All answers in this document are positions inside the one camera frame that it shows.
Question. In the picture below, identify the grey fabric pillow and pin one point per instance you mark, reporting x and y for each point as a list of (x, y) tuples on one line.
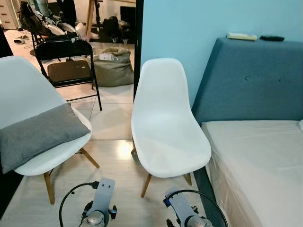
[(38, 137)]

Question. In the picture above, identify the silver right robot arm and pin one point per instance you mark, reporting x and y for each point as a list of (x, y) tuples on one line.
[(196, 222)]

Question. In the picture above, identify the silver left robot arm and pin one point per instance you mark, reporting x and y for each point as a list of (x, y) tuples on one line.
[(94, 220)]

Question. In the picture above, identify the white plastic shell chair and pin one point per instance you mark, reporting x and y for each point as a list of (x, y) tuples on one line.
[(165, 123), (28, 90)]

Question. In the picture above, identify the black folding chair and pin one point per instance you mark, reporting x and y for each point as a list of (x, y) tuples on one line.
[(64, 48)]

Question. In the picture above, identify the bed with white sheet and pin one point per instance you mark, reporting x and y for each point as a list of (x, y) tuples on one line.
[(265, 170)]

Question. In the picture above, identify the grey beanbag sack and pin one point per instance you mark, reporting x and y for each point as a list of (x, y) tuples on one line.
[(113, 73)]

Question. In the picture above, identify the blue upholstered headboard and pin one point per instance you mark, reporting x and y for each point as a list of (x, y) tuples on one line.
[(251, 90)]

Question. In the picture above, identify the clear plastic packet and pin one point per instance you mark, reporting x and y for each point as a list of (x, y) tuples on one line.
[(107, 56)]

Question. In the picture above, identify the black floor rug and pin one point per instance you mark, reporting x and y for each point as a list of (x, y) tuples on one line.
[(125, 39)]

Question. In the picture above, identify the black backpack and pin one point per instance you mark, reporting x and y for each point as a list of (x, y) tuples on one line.
[(111, 28)]

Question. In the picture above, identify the white silver humanoid robot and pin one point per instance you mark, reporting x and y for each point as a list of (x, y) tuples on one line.
[(61, 28)]

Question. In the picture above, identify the white slipper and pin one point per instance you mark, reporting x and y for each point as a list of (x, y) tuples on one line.
[(21, 39)]

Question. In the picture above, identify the white remote control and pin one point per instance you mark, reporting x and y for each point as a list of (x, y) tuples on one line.
[(241, 36)]

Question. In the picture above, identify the black round bag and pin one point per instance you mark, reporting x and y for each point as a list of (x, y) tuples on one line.
[(29, 19)]

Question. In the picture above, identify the black remote control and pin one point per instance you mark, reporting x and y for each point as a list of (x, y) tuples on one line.
[(272, 38)]

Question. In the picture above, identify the white drawer cabinet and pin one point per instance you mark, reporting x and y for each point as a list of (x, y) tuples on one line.
[(9, 14)]

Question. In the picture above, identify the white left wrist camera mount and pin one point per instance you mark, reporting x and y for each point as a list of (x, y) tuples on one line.
[(104, 194)]

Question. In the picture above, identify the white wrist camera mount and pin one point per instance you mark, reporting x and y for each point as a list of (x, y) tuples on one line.
[(104, 194), (182, 205)]

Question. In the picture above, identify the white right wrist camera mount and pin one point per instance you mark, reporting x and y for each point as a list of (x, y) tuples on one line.
[(182, 205)]

